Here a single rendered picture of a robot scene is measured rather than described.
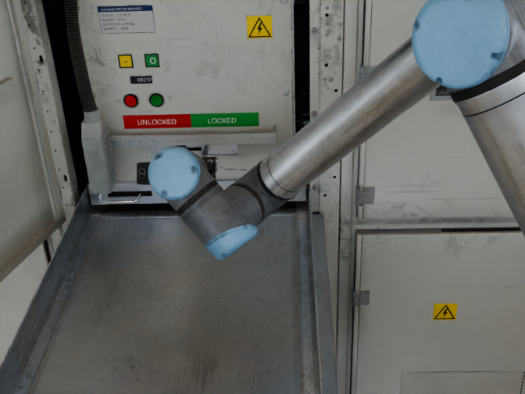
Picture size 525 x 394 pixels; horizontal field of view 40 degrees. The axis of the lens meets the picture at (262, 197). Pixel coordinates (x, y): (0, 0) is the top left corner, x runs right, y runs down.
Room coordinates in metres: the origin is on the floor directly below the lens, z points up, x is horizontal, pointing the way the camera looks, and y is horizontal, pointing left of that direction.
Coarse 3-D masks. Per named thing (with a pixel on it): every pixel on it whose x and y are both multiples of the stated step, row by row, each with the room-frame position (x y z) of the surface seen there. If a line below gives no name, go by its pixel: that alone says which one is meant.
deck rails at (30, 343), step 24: (72, 216) 1.41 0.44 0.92; (72, 240) 1.38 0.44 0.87; (312, 240) 1.27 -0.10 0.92; (48, 264) 1.22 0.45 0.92; (72, 264) 1.31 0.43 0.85; (312, 264) 1.21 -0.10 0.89; (48, 288) 1.19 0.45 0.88; (312, 288) 1.19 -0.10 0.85; (48, 312) 1.15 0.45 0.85; (312, 312) 1.11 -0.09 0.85; (24, 336) 1.03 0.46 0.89; (48, 336) 1.07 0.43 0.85; (312, 336) 1.04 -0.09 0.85; (24, 360) 1.01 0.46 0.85; (312, 360) 0.97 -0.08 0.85; (0, 384) 0.90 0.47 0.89; (24, 384) 0.95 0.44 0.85; (312, 384) 0.92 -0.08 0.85
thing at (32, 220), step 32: (0, 0) 1.50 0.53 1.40; (0, 32) 1.48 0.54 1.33; (0, 64) 1.46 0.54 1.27; (32, 64) 1.51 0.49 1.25; (0, 96) 1.41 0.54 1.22; (0, 128) 1.41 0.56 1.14; (32, 128) 1.51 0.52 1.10; (0, 160) 1.39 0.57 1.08; (32, 160) 1.49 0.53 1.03; (0, 192) 1.37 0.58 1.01; (32, 192) 1.46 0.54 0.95; (0, 224) 1.35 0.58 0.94; (32, 224) 1.44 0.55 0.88; (0, 256) 1.32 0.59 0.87
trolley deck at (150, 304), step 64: (128, 256) 1.34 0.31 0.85; (192, 256) 1.33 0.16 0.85; (256, 256) 1.32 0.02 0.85; (320, 256) 1.30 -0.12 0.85; (64, 320) 1.12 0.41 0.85; (128, 320) 1.12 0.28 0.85; (192, 320) 1.11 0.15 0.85; (256, 320) 1.10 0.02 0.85; (320, 320) 1.09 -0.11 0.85; (64, 384) 0.95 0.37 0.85; (128, 384) 0.94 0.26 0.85; (192, 384) 0.93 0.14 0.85; (256, 384) 0.93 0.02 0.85
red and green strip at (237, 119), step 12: (132, 120) 1.55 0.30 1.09; (144, 120) 1.55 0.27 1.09; (156, 120) 1.54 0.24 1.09; (168, 120) 1.54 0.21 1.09; (180, 120) 1.54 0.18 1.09; (192, 120) 1.54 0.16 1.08; (204, 120) 1.54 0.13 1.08; (216, 120) 1.54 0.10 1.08; (228, 120) 1.54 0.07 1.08; (240, 120) 1.53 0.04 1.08; (252, 120) 1.53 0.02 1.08
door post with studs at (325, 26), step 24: (312, 0) 1.49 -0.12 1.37; (336, 0) 1.48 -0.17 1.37; (312, 24) 1.49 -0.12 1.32; (336, 24) 1.48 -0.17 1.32; (312, 48) 1.49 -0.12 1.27; (336, 48) 1.48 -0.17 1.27; (312, 72) 1.49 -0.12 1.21; (336, 72) 1.48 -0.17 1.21; (312, 96) 1.49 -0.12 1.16; (336, 96) 1.48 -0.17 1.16; (336, 168) 1.48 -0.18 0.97; (312, 192) 1.49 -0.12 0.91; (336, 192) 1.48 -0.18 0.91; (336, 216) 1.48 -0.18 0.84; (336, 240) 1.48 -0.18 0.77; (336, 264) 1.48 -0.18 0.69; (336, 288) 1.48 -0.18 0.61
